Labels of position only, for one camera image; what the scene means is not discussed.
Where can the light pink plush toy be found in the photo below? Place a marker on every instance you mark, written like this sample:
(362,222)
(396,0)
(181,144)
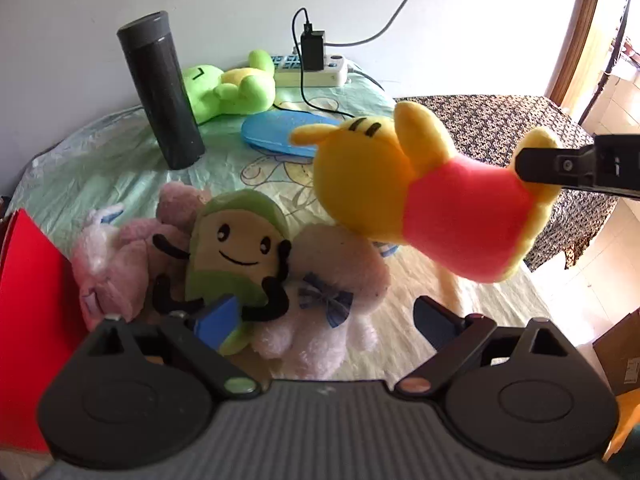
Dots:
(100,260)

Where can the brown cardboard box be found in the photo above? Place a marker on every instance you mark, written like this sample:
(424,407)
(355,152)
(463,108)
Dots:
(620,355)

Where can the black thin pole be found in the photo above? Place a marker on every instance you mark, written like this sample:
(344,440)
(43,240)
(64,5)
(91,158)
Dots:
(606,67)

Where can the white rabbit plush toy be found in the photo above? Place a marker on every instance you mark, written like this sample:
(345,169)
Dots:
(335,260)

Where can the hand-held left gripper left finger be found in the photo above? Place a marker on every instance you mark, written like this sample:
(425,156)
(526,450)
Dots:
(217,322)

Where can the black thermos bottle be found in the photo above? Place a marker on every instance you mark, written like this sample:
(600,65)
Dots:
(160,95)

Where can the green frog plush toy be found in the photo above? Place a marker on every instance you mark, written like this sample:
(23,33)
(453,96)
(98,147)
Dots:
(235,95)

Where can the black white patterned cloth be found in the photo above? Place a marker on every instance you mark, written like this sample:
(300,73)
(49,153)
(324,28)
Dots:
(500,120)

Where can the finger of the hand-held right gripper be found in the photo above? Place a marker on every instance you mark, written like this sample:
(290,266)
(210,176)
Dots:
(555,165)

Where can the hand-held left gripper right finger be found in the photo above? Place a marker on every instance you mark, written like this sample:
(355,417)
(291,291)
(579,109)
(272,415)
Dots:
(435,322)

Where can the red box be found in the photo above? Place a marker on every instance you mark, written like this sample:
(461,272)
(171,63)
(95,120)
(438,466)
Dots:
(30,310)

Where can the white power strip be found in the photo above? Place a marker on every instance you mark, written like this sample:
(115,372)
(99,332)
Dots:
(330,76)

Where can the wooden door frame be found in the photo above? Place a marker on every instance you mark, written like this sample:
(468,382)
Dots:
(582,25)

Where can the blue glasses case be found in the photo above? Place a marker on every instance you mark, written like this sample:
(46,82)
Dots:
(275,132)

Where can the yellow tiger plush toy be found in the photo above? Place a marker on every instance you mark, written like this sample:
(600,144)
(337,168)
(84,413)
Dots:
(360,185)

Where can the mauve bear plush toy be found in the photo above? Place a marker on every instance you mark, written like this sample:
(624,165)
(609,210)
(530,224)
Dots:
(175,200)

